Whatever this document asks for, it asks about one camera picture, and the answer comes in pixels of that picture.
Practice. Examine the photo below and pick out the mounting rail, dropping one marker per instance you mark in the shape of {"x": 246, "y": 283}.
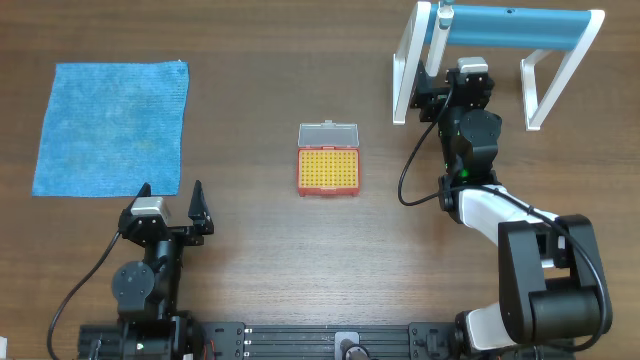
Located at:
{"x": 300, "y": 341}

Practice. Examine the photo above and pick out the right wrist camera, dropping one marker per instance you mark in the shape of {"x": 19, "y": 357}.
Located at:
{"x": 473, "y": 65}

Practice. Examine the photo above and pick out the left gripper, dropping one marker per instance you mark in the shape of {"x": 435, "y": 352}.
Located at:
{"x": 147, "y": 231}

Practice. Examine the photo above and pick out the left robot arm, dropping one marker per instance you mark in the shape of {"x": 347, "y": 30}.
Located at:
{"x": 145, "y": 290}

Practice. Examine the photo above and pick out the blue cloth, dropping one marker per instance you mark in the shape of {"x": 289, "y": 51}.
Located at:
{"x": 110, "y": 125}

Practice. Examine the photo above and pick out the red and yellow tip box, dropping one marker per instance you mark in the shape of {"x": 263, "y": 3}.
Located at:
{"x": 328, "y": 172}

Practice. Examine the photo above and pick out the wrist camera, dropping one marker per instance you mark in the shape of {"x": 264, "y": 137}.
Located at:
{"x": 473, "y": 65}
{"x": 149, "y": 206}

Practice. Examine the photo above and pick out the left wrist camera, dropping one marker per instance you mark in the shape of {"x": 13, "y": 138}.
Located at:
{"x": 149, "y": 206}

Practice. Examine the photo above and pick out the white and blue stand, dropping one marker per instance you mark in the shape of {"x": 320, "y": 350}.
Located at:
{"x": 510, "y": 27}

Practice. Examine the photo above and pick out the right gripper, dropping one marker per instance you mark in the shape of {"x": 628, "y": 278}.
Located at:
{"x": 470, "y": 92}

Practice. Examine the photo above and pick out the white pipette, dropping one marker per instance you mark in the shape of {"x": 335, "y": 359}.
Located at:
{"x": 439, "y": 45}

